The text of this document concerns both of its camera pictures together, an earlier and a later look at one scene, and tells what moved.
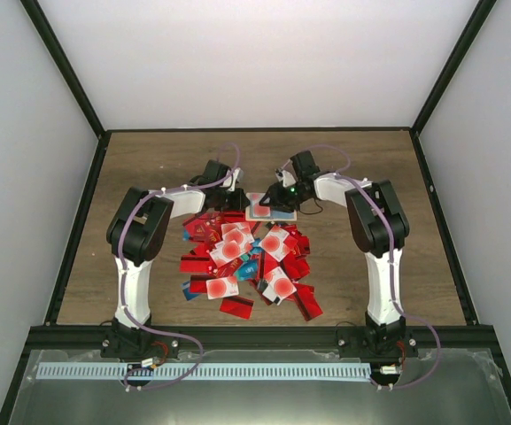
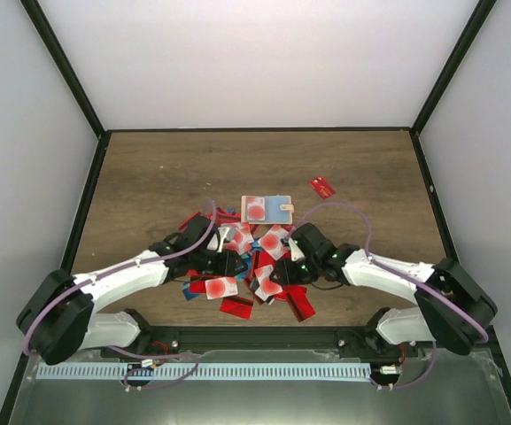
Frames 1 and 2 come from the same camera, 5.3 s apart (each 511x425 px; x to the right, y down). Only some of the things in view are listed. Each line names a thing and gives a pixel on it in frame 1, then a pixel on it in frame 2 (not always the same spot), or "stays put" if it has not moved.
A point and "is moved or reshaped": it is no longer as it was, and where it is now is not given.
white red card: (279, 286) is moved or reshaped
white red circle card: (273, 243) stays put
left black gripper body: (232, 205) -> (218, 268)
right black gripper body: (290, 201) -> (300, 276)
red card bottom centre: (237, 305) stays put
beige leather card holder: (257, 212) stays put
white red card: (221, 287) stays put
